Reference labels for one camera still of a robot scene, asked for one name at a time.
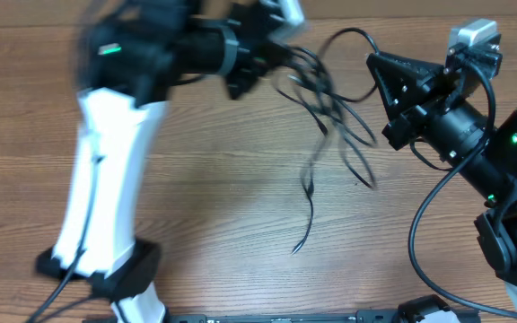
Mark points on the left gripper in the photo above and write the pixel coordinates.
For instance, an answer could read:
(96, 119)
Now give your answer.
(258, 58)

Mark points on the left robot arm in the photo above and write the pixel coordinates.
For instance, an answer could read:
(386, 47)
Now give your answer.
(129, 62)

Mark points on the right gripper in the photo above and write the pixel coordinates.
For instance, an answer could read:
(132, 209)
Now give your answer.
(407, 87)

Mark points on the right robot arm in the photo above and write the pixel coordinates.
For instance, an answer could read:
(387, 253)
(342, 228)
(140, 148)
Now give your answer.
(486, 158)

